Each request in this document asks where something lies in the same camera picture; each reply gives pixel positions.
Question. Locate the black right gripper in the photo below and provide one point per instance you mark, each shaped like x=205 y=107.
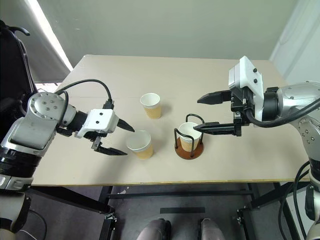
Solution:
x=246 y=100

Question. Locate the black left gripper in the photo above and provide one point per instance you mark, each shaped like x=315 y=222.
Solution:
x=96 y=136

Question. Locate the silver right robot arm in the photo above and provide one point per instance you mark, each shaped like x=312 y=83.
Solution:
x=297 y=97

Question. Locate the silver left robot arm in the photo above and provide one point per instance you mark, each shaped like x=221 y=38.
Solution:
x=32 y=125

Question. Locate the brown ribbed paper cup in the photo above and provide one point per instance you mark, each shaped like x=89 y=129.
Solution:
x=187 y=140
x=141 y=147
x=150 y=107

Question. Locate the black tape strip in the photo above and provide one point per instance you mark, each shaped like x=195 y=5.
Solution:
x=182 y=210

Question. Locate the dark grey rounded shape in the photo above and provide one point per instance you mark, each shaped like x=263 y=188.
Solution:
x=156 y=228
x=211 y=230

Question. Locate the black chair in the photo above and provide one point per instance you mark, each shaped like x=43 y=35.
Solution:
x=12 y=75

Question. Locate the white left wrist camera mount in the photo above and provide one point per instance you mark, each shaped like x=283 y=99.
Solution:
x=100 y=120

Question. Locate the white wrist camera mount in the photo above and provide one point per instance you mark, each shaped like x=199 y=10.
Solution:
x=246 y=72
x=100 y=120

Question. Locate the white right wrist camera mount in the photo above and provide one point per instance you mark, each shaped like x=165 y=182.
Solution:
x=246 y=72

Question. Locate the black metal table frame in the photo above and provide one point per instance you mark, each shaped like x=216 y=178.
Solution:
x=75 y=200

